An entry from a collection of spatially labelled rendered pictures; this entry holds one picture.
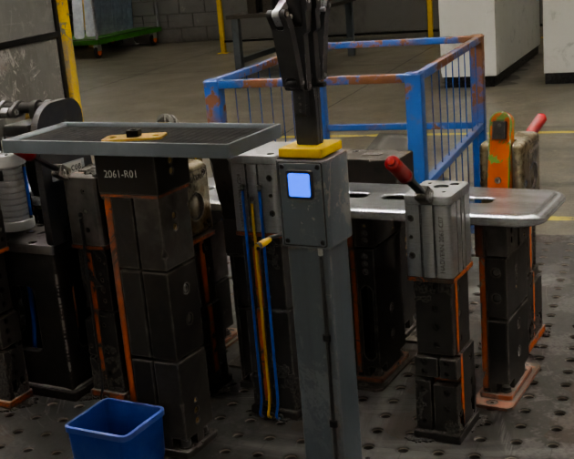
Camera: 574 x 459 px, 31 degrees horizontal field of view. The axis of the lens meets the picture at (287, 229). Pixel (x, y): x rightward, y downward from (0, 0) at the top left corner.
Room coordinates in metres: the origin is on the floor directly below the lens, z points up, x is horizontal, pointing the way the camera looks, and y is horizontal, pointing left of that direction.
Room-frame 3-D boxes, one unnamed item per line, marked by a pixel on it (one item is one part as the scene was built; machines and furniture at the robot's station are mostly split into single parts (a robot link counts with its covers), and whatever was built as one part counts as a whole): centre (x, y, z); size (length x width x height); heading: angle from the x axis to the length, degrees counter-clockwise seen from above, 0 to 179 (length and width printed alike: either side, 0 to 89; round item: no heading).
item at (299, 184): (1.23, -0.02, 1.11); 0.03 x 0.01 x 0.03; 61
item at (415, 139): (4.11, -0.34, 0.47); 1.20 x 0.80 x 0.95; 158
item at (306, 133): (1.25, -0.04, 1.19); 0.03 x 0.01 x 0.07; 61
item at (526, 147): (1.66, -0.38, 0.88); 0.15 x 0.11 x 0.36; 151
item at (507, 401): (1.48, -0.32, 0.84); 0.18 x 0.06 x 0.29; 151
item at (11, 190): (1.66, 0.41, 0.94); 0.18 x 0.13 x 0.49; 61
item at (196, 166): (1.57, 0.16, 0.89); 0.13 x 0.11 x 0.38; 151
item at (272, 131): (1.38, 0.19, 1.16); 0.37 x 0.14 x 0.02; 61
